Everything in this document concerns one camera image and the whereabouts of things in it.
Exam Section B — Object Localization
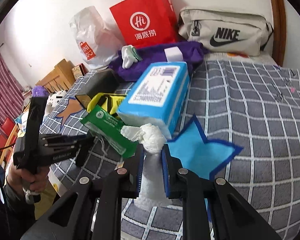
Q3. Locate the green wipe packet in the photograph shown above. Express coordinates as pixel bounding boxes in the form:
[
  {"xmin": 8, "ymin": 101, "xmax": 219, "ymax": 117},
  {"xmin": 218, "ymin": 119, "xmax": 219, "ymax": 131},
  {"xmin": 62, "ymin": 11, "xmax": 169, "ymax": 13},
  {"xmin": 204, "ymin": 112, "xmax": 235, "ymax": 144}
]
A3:
[{"xmin": 81, "ymin": 105, "xmax": 138, "ymax": 159}]

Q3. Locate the white knotted tissue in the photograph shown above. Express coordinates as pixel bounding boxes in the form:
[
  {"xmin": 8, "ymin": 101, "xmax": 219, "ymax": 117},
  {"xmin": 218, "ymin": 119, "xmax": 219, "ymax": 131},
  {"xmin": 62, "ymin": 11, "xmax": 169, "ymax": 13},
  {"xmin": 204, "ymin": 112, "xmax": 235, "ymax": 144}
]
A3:
[{"xmin": 121, "ymin": 124, "xmax": 172, "ymax": 211}]

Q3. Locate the yellow mesh pouch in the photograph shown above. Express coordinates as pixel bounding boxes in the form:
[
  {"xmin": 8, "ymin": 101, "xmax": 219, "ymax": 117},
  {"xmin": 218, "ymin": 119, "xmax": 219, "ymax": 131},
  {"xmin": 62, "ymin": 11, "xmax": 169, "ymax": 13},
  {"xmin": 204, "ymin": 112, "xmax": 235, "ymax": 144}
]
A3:
[{"xmin": 87, "ymin": 93, "xmax": 126, "ymax": 119}]

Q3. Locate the white and green sock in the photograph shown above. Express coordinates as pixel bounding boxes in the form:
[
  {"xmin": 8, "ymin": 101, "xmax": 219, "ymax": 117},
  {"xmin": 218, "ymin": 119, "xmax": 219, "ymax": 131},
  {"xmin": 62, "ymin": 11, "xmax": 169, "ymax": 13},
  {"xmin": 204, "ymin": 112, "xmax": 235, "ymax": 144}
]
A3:
[{"xmin": 121, "ymin": 45, "xmax": 142, "ymax": 69}]

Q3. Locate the person's left hand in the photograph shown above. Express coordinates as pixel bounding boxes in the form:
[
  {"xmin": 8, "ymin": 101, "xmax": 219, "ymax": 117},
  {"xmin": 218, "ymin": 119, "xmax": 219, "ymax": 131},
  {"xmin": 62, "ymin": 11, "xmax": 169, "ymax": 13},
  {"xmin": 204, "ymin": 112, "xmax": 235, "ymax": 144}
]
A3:
[{"xmin": 7, "ymin": 164, "xmax": 50, "ymax": 199}]

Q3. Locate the brown felt star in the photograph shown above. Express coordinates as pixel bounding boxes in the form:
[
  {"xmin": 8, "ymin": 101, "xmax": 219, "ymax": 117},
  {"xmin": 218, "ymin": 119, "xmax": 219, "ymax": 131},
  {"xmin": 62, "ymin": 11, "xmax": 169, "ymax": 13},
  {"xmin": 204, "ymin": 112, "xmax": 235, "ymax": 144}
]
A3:
[{"xmin": 55, "ymin": 98, "xmax": 85, "ymax": 132}]

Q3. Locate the blue felt star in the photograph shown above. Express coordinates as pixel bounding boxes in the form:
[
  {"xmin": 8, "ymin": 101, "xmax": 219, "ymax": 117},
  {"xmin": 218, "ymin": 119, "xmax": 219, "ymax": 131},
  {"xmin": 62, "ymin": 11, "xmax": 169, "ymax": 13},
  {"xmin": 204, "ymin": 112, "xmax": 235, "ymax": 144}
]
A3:
[{"xmin": 167, "ymin": 115, "xmax": 243, "ymax": 181}]

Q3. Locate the white spotted pillow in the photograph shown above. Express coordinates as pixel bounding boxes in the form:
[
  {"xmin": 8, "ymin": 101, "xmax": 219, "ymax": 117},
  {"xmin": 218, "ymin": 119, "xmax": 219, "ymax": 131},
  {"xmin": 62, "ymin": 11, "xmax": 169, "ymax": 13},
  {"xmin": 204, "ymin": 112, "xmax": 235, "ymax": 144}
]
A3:
[{"xmin": 44, "ymin": 90, "xmax": 66, "ymax": 116}]

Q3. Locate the purple plush toy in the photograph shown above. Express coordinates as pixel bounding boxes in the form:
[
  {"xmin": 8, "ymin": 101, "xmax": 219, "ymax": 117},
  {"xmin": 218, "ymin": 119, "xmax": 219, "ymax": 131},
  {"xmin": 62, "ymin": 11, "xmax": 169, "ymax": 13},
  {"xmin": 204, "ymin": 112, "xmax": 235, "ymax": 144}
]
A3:
[{"xmin": 32, "ymin": 86, "xmax": 50, "ymax": 98}]

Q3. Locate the blue tissue pack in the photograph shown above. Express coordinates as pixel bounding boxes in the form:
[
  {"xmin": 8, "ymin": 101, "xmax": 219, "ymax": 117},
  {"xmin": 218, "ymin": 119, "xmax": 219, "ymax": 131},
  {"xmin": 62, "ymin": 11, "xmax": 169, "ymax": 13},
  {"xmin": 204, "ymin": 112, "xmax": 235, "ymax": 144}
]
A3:
[{"xmin": 117, "ymin": 62, "xmax": 190, "ymax": 140}]

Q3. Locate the striped maroon curtain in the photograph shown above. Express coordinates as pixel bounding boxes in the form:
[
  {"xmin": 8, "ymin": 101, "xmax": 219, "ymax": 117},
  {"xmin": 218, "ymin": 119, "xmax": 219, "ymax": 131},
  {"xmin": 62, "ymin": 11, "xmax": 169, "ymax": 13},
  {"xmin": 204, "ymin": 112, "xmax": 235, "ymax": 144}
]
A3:
[{"xmin": 0, "ymin": 54, "xmax": 24, "ymax": 135}]

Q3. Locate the wooden bed headboard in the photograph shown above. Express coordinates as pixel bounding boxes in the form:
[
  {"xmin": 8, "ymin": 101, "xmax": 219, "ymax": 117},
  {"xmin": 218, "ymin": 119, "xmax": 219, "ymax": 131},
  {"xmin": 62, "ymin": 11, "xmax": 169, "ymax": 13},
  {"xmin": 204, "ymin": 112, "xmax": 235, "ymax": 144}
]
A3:
[{"xmin": 36, "ymin": 59, "xmax": 75, "ymax": 94}]

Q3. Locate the patterned book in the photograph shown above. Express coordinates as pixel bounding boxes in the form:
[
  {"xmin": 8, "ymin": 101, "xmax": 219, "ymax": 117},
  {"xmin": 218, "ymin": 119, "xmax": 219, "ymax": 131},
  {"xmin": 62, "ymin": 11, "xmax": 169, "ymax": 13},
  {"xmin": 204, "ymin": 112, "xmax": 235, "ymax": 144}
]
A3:
[{"xmin": 71, "ymin": 63, "xmax": 89, "ymax": 80}]

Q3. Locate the dark green tea box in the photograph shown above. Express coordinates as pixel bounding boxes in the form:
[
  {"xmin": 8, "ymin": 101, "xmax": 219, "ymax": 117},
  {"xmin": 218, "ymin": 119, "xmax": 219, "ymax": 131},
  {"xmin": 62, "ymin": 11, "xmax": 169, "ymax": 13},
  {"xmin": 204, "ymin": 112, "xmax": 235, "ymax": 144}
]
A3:
[{"xmin": 75, "ymin": 69, "xmax": 119, "ymax": 109}]

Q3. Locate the white Miniso plastic bag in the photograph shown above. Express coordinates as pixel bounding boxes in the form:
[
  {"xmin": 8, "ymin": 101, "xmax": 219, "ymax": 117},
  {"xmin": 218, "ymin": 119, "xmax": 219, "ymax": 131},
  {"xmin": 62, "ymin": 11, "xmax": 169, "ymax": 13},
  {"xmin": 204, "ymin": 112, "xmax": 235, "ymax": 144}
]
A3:
[{"xmin": 69, "ymin": 6, "xmax": 123, "ymax": 70}]

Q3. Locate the purple folded towel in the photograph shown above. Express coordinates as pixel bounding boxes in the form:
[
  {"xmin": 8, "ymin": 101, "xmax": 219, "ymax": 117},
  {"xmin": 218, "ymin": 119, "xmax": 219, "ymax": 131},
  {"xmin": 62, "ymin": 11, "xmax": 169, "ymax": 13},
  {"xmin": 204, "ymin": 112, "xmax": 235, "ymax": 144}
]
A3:
[{"xmin": 109, "ymin": 41, "xmax": 209, "ymax": 82}]

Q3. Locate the grey plaid bed sheet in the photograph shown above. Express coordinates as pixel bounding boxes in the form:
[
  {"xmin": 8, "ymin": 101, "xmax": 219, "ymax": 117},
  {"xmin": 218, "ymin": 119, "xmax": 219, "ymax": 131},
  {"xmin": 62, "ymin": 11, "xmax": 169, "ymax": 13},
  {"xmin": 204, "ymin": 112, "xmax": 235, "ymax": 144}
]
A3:
[{"xmin": 40, "ymin": 60, "xmax": 300, "ymax": 239}]

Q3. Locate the red paper shopping bag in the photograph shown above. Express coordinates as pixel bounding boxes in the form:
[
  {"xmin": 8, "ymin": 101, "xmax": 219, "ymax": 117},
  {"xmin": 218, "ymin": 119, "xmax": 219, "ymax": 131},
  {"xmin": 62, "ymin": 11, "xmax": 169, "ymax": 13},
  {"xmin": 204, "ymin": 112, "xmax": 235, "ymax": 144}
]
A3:
[{"xmin": 110, "ymin": 0, "xmax": 179, "ymax": 48}]

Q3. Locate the beige Nike waist bag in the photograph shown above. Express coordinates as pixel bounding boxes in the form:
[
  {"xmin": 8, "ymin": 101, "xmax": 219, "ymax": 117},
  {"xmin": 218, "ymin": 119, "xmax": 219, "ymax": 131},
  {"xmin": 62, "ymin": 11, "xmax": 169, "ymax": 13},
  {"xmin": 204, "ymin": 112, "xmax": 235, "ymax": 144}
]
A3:
[{"xmin": 179, "ymin": 7, "xmax": 273, "ymax": 56}]

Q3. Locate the brown wooden door frame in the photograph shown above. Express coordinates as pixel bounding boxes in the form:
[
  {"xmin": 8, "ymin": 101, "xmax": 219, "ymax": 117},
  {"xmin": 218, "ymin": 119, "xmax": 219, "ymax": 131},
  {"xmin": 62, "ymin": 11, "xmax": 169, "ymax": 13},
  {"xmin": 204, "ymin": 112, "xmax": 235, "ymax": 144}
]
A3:
[{"xmin": 271, "ymin": 0, "xmax": 287, "ymax": 67}]

